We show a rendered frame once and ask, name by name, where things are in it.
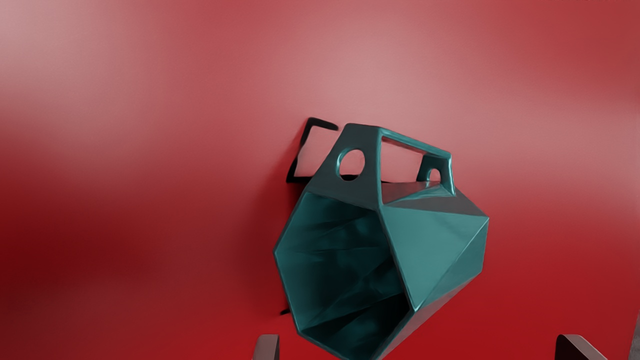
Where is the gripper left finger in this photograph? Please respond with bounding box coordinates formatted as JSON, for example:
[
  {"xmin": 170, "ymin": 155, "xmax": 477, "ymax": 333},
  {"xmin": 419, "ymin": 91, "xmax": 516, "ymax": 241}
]
[{"xmin": 252, "ymin": 334, "xmax": 280, "ymax": 360}]

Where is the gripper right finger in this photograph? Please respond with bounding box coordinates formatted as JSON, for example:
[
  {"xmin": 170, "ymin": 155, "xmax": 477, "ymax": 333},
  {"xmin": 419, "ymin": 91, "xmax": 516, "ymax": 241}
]
[{"xmin": 555, "ymin": 334, "xmax": 609, "ymax": 360}]

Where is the teal faceted mug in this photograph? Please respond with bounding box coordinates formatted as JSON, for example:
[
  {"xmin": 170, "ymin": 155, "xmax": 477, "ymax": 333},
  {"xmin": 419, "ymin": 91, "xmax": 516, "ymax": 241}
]
[{"xmin": 273, "ymin": 123, "xmax": 490, "ymax": 360}]

